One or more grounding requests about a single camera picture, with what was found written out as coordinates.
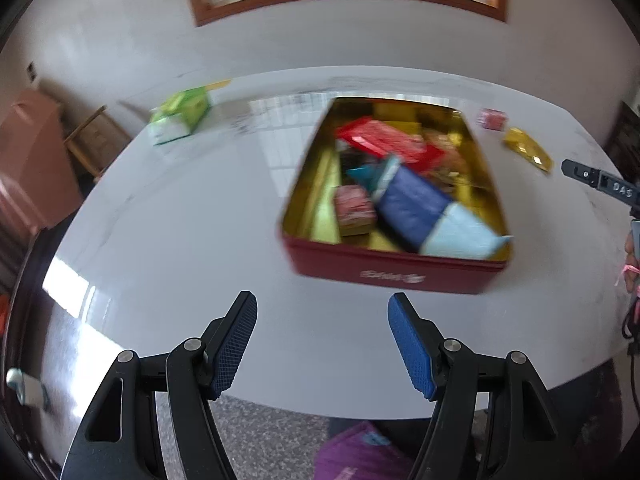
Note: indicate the white round object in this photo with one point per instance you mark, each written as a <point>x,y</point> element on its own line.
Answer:
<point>25,390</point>

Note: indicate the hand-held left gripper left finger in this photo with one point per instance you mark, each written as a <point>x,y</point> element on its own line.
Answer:
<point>232,345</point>

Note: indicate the clear sausage snack packet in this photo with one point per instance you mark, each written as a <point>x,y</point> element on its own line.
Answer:
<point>447,160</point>

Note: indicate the gold-lined red tin box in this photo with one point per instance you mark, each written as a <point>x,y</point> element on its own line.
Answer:
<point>400,275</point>

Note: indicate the green tissue pack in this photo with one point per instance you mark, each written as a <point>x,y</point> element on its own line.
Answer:
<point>182,112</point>

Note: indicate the pink patterned snack packet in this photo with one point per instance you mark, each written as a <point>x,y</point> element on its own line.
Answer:
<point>355,210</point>

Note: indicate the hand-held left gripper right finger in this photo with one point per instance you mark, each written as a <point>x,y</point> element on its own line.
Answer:
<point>412,345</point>

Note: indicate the dark wooden cabinet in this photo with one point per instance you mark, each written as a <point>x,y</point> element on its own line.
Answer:
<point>625,135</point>

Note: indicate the small blue snack packet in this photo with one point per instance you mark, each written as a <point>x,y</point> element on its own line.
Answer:
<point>372,175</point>

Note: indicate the yellow card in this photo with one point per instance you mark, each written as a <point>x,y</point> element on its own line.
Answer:
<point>217,84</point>

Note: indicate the pink brown cabinet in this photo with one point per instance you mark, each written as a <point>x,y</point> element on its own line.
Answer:
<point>30,160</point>

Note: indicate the blue and white snack packet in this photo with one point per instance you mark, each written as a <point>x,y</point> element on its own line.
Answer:
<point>415,205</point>

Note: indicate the small pink snack packet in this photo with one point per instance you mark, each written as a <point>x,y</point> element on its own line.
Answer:
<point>492,119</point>

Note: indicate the gold foil snack packet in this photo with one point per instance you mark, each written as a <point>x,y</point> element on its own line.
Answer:
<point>527,147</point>

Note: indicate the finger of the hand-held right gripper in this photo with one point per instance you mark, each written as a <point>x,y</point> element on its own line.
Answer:
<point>607,185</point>

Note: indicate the red snack packet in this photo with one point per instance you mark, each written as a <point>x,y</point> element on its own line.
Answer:
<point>385,140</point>

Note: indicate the light wooden chair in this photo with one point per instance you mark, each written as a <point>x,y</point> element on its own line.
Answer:
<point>95,137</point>

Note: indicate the person's right hand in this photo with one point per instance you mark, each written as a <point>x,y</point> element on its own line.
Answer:
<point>629,250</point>

